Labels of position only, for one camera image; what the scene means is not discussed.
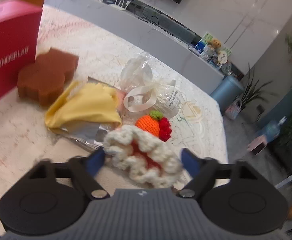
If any Deeyeo wet wipes pack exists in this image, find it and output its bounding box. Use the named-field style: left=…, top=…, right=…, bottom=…
left=61, top=77, right=125, bottom=152

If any teddy bear on console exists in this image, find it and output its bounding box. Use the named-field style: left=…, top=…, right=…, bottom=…
left=209, top=38, right=221, bottom=50

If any white crochet ruffle scrunchie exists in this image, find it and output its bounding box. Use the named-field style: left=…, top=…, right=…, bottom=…
left=103, top=125, right=183, bottom=189

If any red capsule dispenser box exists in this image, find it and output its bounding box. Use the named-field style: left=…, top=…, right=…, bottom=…
left=0, top=0, right=43, bottom=98

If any marble TV console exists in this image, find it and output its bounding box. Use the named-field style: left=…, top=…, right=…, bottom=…
left=45, top=0, right=223, bottom=94

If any brown shaped sponge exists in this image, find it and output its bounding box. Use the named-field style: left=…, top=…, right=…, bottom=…
left=17, top=48, right=79, bottom=106

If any grey pedal trash bin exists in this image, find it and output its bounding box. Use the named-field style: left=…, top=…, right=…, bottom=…
left=211, top=75, right=243, bottom=112

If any orange crochet fruit toy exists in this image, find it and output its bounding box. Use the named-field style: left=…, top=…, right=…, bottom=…
left=135, top=111, right=172, bottom=141

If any clear gift bag with ribbon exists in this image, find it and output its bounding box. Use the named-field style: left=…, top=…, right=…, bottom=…
left=120, top=52, right=184, bottom=119

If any tall potted floor plant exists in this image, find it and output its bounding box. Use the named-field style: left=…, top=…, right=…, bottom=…
left=239, top=63, right=278, bottom=110

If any white wifi router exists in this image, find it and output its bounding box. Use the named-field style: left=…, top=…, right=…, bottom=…
left=112, top=0, right=132, bottom=11

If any yellow microfiber cloth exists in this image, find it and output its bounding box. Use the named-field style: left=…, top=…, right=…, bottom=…
left=45, top=80, right=122, bottom=134

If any pink woven basket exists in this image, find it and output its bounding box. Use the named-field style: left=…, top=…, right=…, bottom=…
left=224, top=98, right=242, bottom=120

